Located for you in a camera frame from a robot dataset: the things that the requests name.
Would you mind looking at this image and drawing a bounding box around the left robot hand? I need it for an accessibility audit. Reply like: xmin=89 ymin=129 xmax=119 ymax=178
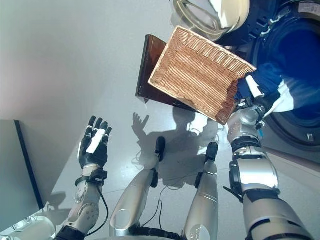
xmin=78 ymin=115 xmax=113 ymax=168

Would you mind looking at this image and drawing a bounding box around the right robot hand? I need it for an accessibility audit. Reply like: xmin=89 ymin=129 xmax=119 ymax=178
xmin=234 ymin=74 xmax=266 ymax=109

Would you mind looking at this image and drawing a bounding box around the blue garment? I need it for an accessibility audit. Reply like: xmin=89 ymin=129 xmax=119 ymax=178
xmin=234 ymin=62 xmax=286 ymax=101

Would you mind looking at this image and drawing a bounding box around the white garment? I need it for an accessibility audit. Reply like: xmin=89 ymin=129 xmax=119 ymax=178
xmin=270 ymin=79 xmax=296 ymax=114

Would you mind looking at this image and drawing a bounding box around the grey front-load washing machine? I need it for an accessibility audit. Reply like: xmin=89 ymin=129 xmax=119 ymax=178
xmin=223 ymin=0 xmax=320 ymax=158

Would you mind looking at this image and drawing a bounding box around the left robot leg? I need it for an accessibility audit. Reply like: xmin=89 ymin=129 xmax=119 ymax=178
xmin=109 ymin=136 xmax=167 ymax=238

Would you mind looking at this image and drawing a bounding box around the rectangular wicker laundry basket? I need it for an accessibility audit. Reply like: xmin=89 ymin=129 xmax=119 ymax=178
xmin=147 ymin=24 xmax=258 ymax=126

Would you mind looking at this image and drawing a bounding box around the grey cabinet with black edge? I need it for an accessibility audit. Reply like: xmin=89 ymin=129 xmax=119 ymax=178
xmin=0 ymin=119 xmax=46 ymax=231

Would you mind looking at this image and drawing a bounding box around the round glass washer door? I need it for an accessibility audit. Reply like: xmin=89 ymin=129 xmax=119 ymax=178
xmin=168 ymin=0 xmax=276 ymax=48

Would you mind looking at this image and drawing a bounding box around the brown glossy stool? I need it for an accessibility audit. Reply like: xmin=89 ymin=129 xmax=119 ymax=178
xmin=135 ymin=34 xmax=196 ymax=111

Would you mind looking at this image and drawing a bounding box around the silver robot torso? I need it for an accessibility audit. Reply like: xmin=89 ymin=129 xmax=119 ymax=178
xmin=109 ymin=225 xmax=186 ymax=240

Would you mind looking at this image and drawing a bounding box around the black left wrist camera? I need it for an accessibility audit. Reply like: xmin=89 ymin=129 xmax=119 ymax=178
xmin=90 ymin=169 xmax=109 ymax=185

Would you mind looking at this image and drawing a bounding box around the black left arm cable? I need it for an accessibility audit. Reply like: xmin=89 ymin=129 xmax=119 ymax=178
xmin=85 ymin=186 xmax=110 ymax=235

